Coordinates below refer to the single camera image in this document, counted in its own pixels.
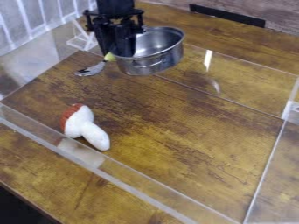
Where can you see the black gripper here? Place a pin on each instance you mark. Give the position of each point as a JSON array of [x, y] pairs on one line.
[[113, 9]]

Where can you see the small steel pot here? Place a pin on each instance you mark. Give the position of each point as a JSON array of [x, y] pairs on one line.
[[156, 51]]

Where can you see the green handled metal spoon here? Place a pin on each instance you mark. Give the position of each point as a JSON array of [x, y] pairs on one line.
[[97, 68]]

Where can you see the black bar on table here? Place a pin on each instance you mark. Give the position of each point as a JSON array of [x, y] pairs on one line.
[[258, 22]]

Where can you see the white red plush mushroom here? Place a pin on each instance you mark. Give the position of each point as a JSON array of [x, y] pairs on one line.
[[76, 124]]

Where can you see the clear acrylic triangular bracket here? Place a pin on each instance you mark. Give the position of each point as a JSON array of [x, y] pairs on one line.
[[83, 41]]

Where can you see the clear acrylic enclosure wall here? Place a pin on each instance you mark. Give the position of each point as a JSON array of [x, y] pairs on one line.
[[203, 135]]

